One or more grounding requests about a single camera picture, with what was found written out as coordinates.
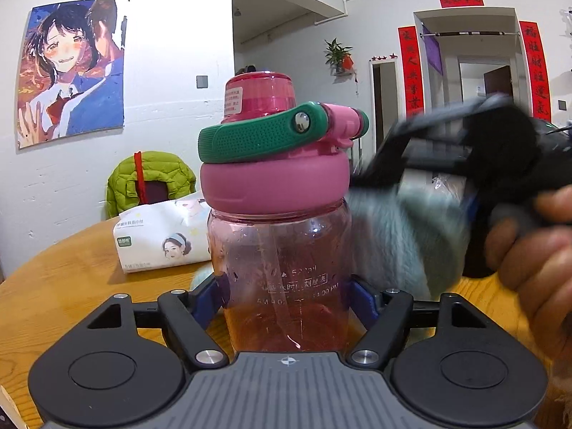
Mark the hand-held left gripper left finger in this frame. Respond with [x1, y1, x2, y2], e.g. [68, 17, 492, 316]
[83, 274, 227, 370]

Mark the red strap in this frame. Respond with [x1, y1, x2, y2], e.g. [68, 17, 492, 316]
[133, 152, 149, 204]

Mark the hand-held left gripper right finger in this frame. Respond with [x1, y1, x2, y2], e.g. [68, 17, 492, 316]
[349, 276, 491, 366]

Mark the purple curtain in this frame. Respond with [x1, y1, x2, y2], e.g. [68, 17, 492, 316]
[422, 36, 444, 76]

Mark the maroon banquet chair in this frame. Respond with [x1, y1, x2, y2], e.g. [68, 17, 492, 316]
[142, 180, 174, 205]

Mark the green puffer jacket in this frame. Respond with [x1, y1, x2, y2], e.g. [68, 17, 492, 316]
[106, 151, 198, 221]

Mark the wall poster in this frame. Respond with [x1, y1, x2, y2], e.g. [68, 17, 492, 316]
[16, 0, 125, 151]

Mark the pink water bottle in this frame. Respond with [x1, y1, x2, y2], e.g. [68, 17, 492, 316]
[198, 71, 370, 354]

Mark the potted wall plant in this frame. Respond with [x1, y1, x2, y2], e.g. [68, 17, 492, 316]
[324, 38, 359, 82]

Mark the teal striped towel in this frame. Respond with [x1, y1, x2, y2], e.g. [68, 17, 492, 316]
[349, 185, 471, 336]

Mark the doorway pull-up bar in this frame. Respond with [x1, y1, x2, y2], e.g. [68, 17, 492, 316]
[419, 30, 523, 39]

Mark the red paper couplet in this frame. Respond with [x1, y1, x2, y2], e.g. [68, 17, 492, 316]
[398, 26, 424, 119]
[519, 20, 551, 122]

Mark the white tissue pack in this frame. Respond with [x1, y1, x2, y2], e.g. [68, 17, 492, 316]
[113, 191, 213, 274]

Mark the person's right hand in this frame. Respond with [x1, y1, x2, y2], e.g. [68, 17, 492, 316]
[485, 187, 572, 364]

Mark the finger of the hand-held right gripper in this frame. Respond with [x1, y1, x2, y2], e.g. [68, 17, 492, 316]
[351, 93, 516, 189]

